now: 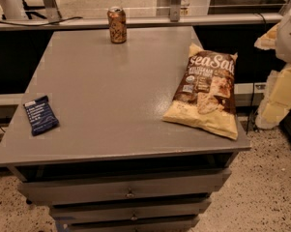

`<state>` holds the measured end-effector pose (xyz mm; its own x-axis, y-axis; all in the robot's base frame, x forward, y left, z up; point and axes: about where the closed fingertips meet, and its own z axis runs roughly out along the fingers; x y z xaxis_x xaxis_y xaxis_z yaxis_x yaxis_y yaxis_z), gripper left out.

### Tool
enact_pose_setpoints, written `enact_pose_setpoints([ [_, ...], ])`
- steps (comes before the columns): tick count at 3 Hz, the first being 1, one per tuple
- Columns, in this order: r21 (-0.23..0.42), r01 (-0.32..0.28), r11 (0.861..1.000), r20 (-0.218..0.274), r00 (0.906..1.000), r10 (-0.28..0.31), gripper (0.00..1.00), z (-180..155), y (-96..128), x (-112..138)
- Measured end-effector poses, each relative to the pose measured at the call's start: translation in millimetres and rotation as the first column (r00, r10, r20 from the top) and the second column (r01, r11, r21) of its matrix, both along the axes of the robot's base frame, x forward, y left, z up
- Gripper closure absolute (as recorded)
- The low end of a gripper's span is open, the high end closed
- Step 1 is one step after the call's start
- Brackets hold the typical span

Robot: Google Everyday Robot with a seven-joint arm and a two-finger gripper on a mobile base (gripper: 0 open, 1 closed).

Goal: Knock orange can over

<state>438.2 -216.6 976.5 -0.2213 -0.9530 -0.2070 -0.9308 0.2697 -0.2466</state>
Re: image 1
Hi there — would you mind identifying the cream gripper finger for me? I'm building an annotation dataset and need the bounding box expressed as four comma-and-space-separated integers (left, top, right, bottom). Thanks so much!
254, 23, 278, 50
255, 64, 291, 130

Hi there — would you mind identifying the orange soda can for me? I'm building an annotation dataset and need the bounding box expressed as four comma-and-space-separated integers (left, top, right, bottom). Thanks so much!
107, 7, 127, 44

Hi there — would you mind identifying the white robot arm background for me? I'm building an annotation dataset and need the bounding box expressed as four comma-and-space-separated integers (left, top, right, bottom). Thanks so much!
0, 0, 27, 20

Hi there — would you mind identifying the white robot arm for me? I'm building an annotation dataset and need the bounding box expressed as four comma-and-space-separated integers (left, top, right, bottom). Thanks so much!
254, 8, 291, 130

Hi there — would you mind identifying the sea salt chips bag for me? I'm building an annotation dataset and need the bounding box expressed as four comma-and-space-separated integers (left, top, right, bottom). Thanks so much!
162, 43, 238, 140

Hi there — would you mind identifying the middle grey drawer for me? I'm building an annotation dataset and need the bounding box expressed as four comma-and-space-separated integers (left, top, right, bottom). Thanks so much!
50, 195, 211, 224

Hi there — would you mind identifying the grey drawer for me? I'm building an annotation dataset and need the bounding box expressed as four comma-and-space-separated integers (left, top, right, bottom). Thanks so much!
56, 215, 199, 232
50, 195, 211, 224
19, 168, 231, 205

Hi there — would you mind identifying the bottom grey drawer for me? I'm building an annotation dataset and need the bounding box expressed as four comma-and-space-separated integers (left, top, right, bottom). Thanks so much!
56, 215, 199, 232

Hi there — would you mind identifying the grey drawer cabinet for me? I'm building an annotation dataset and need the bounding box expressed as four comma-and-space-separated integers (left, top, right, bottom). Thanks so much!
0, 25, 252, 232

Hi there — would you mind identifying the top grey drawer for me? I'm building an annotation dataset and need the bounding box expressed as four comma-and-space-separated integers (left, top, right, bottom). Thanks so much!
19, 168, 231, 205

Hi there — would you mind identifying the blue snack bar wrapper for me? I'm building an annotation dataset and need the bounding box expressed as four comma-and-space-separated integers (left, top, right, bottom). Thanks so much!
23, 96, 59, 136

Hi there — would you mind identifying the grey metal rail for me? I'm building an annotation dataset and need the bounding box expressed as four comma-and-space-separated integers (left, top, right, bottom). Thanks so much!
0, 13, 282, 31

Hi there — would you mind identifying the black cable on rail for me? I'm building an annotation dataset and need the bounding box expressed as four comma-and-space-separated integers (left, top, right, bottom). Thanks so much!
0, 14, 84, 27

